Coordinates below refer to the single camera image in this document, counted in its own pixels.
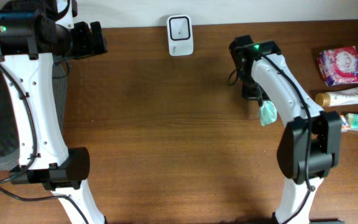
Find teal snack bag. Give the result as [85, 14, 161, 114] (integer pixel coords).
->
[259, 100, 277, 126]

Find purple tissue pack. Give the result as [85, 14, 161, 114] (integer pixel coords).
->
[317, 46, 358, 86]

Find white cream tube gold cap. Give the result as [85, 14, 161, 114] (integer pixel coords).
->
[315, 87, 358, 107]

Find orange tissue packet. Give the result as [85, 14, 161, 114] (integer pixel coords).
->
[340, 115, 351, 132]

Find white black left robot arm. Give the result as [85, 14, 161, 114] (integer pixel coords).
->
[0, 0, 108, 223]

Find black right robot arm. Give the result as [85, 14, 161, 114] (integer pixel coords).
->
[229, 35, 341, 223]

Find white barcode scanner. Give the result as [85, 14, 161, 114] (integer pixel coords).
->
[167, 15, 194, 57]

